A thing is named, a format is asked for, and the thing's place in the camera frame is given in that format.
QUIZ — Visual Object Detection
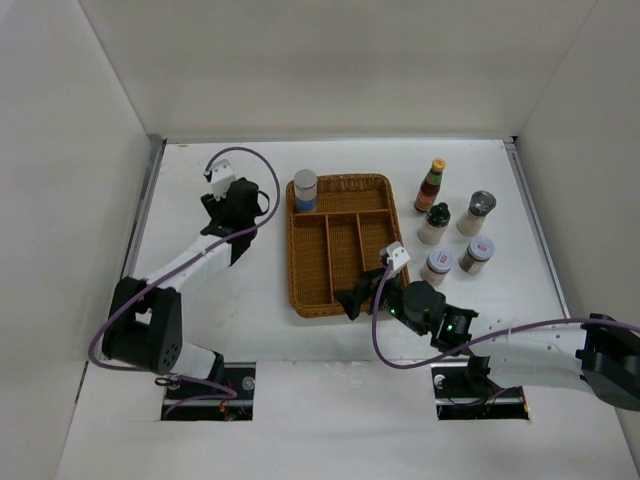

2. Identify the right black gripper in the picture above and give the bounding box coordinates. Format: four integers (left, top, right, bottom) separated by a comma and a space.
333, 266, 429, 336

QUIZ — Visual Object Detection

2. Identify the white jar silver lid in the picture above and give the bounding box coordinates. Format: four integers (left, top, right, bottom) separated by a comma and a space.
293, 169, 318, 213

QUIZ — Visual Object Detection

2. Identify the white bottle black cap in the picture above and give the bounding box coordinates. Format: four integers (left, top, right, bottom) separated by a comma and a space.
418, 202, 451, 245

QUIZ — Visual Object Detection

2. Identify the red sauce bottle yellow cap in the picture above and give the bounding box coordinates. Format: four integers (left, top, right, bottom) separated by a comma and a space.
414, 158, 446, 213

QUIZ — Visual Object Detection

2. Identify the dark spice jar red label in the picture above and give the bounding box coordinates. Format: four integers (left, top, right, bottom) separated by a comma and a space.
459, 235, 496, 275

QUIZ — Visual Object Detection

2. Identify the white grinder grey top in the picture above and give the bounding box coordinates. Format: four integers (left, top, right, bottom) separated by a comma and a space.
456, 190, 497, 237

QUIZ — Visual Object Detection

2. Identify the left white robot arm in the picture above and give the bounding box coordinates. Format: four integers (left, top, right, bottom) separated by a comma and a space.
101, 177, 264, 399

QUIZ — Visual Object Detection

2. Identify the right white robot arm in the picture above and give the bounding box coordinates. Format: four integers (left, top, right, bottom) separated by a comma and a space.
334, 269, 639, 411

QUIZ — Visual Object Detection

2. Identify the brown wicker divided tray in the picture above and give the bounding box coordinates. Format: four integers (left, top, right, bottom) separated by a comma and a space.
286, 173, 402, 318

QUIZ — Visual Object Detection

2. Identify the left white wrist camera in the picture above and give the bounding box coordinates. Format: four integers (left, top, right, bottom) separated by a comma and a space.
204, 159, 236, 201

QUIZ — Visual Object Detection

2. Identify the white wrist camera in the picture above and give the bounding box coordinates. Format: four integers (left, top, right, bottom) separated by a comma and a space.
379, 241, 410, 277
204, 159, 236, 201

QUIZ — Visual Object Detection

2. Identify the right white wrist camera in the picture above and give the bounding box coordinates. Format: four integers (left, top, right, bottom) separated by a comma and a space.
379, 241, 410, 277

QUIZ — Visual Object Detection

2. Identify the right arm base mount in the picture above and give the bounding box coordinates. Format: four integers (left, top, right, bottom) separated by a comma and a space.
431, 358, 529, 421

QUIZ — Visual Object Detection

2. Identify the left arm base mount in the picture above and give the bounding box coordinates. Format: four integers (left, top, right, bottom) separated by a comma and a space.
155, 362, 256, 422

